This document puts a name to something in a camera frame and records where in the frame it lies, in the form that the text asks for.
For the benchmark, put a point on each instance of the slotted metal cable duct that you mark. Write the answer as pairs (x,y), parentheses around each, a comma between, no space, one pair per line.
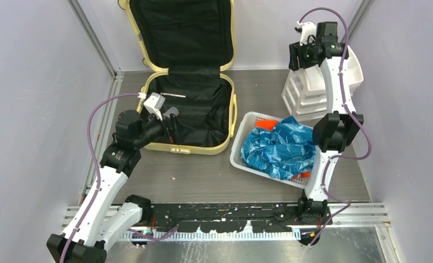
(244,235)

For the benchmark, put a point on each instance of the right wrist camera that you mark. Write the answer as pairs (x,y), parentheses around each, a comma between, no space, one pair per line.
(306,29)

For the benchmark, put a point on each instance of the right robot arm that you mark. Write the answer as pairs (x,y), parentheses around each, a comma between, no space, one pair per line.
(334,132)

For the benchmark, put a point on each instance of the orange garment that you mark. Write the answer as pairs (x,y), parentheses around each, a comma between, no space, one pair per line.
(267,124)

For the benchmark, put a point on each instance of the white divided organizer tray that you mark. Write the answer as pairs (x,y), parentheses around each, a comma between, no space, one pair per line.
(304,93)

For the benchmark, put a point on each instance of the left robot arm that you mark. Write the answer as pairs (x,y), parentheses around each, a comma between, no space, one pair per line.
(90,235)

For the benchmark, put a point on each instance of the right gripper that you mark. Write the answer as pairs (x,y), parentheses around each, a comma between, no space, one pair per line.
(295,50)

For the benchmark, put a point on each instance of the blue patterned garment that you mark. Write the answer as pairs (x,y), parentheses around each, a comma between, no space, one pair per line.
(286,152)

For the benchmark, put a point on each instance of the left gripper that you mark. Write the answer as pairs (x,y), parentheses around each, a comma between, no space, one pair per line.
(174,129)

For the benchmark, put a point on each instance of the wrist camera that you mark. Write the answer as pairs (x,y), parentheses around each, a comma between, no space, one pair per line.
(152,103)
(306,29)

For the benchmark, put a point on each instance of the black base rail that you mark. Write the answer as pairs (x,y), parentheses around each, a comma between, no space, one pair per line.
(229,217)

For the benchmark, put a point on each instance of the clear bottle pink cap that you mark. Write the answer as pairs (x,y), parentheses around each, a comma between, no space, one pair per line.
(172,111)

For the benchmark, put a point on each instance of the yellow hard-shell suitcase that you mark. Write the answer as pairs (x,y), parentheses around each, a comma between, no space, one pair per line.
(189,45)

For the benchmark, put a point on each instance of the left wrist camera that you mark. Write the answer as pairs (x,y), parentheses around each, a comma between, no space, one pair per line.
(152,103)

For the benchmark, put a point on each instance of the silver pen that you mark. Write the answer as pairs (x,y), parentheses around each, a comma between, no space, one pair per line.
(173,95)

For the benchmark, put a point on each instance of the white perforated plastic basket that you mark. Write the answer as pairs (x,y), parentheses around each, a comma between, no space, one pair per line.
(246,125)

